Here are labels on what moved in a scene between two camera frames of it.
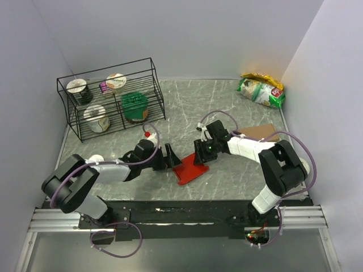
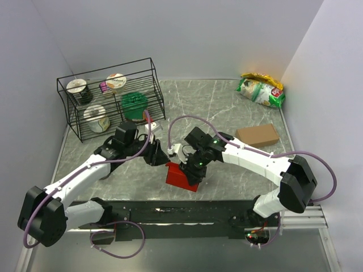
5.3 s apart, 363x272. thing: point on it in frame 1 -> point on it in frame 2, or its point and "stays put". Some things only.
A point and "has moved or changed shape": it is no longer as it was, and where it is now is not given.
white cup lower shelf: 97,120 stays put
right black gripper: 201,156 -> 194,176
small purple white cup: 103,86 stays put
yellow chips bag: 263,78 stays put
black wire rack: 105,101 stays put
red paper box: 187,170 has moved or changed shape
